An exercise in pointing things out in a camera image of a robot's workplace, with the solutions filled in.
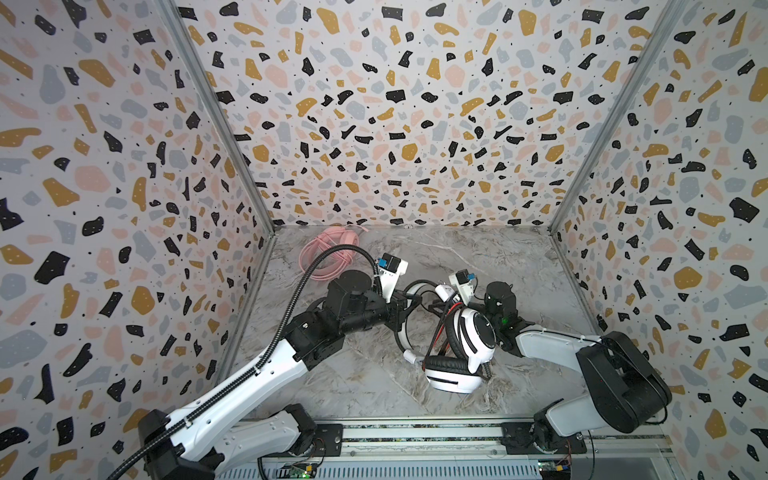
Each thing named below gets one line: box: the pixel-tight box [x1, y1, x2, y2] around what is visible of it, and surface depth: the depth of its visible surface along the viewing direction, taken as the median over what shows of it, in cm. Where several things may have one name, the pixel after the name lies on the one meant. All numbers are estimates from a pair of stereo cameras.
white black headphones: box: [395, 280, 497, 394], surface depth 50 cm
